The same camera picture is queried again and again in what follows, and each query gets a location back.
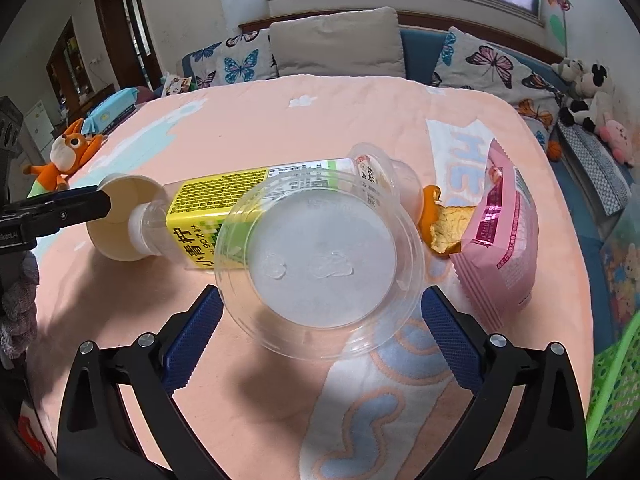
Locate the grey and white plush toy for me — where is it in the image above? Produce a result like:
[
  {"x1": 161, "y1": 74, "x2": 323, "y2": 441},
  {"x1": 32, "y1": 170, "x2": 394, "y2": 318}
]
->
[{"x1": 550, "y1": 56, "x2": 586, "y2": 83}]

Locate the clear bottle with yellow label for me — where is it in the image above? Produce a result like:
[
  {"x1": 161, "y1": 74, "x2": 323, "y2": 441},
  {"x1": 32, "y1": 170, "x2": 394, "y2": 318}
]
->
[{"x1": 127, "y1": 144, "x2": 426, "y2": 273}]

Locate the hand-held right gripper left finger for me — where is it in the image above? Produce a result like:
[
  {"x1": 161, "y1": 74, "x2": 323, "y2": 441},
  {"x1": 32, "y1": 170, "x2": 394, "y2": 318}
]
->
[{"x1": 56, "y1": 285, "x2": 224, "y2": 480}]

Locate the person's left forearm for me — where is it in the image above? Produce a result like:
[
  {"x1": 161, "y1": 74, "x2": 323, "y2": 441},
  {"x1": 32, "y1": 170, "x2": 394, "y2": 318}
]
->
[{"x1": 0, "y1": 252, "x2": 40, "y2": 358}]

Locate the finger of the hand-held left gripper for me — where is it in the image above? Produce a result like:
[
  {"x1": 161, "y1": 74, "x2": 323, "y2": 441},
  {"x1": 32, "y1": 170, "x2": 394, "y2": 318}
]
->
[
  {"x1": 15, "y1": 191, "x2": 112, "y2": 236},
  {"x1": 7, "y1": 186, "x2": 100, "y2": 210}
]

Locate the large butterfly print pillow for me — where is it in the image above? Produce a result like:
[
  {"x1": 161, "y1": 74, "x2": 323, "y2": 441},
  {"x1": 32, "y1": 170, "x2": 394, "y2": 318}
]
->
[{"x1": 431, "y1": 26, "x2": 571, "y2": 158}]

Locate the grey patterned cloth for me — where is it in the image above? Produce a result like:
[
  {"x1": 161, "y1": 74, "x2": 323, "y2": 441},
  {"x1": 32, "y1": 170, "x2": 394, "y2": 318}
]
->
[{"x1": 555, "y1": 122, "x2": 632, "y2": 216}]

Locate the orange fox plush toy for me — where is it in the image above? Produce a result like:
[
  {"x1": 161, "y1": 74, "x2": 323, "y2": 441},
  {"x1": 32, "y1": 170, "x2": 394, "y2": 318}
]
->
[{"x1": 21, "y1": 117, "x2": 108, "y2": 198}]

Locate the orange peel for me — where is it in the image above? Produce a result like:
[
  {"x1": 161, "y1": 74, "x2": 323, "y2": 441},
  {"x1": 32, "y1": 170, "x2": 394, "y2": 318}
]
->
[{"x1": 419, "y1": 185, "x2": 477, "y2": 256}]

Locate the pink plush toy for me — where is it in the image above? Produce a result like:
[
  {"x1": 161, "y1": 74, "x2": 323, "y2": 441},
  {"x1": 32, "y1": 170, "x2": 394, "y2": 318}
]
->
[{"x1": 599, "y1": 119, "x2": 638, "y2": 167}]

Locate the green plastic basket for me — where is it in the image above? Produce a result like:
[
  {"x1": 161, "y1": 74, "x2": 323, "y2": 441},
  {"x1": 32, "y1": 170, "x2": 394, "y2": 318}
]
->
[{"x1": 586, "y1": 310, "x2": 640, "y2": 476}]

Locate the blue tissue pack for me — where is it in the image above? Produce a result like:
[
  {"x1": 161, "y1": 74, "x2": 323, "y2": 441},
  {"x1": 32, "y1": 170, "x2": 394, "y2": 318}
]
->
[{"x1": 82, "y1": 87, "x2": 141, "y2": 133}]

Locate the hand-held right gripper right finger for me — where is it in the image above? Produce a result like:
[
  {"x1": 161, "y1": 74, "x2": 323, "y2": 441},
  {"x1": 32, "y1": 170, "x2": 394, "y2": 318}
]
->
[{"x1": 421, "y1": 285, "x2": 589, "y2": 480}]

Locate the pink printed blanket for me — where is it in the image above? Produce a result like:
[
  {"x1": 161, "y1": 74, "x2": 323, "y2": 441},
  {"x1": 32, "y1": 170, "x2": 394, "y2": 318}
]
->
[{"x1": 25, "y1": 74, "x2": 608, "y2": 480}]

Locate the white cabinet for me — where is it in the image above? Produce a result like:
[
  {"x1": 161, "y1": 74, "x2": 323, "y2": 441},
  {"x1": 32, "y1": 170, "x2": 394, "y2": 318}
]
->
[{"x1": 20, "y1": 100, "x2": 57, "y2": 166}]

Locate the beige pillow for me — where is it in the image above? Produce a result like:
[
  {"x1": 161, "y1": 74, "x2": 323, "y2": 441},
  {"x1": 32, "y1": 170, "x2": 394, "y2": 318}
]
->
[{"x1": 269, "y1": 6, "x2": 406, "y2": 81}]

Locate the dark wooden cabinet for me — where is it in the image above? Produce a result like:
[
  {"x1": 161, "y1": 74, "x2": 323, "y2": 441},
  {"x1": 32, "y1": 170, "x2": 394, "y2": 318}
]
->
[{"x1": 46, "y1": 17, "x2": 116, "y2": 126}]

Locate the clear plastic cup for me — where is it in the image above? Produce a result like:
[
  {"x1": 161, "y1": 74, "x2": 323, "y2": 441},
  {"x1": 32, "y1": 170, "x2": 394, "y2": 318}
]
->
[{"x1": 214, "y1": 170, "x2": 427, "y2": 362}]

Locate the brown wooden door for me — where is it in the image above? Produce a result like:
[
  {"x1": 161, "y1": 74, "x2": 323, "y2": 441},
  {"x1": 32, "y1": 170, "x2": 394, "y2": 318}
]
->
[{"x1": 92, "y1": 0, "x2": 163, "y2": 93}]

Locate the black and white cow plush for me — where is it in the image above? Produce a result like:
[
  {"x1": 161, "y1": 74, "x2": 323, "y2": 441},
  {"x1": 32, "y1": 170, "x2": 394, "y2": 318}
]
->
[{"x1": 557, "y1": 62, "x2": 617, "y2": 133}]

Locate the pink snack packet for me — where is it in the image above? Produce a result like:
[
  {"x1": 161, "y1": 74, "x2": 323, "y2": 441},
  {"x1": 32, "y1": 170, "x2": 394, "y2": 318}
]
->
[{"x1": 450, "y1": 137, "x2": 541, "y2": 328}]

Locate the small butterfly print pillow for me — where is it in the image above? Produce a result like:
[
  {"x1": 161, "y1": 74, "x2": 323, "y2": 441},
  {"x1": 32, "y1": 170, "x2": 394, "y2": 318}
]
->
[{"x1": 190, "y1": 27, "x2": 278, "y2": 91}]

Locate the small printed box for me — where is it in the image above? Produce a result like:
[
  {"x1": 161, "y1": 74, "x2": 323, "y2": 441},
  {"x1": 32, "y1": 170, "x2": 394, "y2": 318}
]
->
[{"x1": 160, "y1": 74, "x2": 193, "y2": 97}]

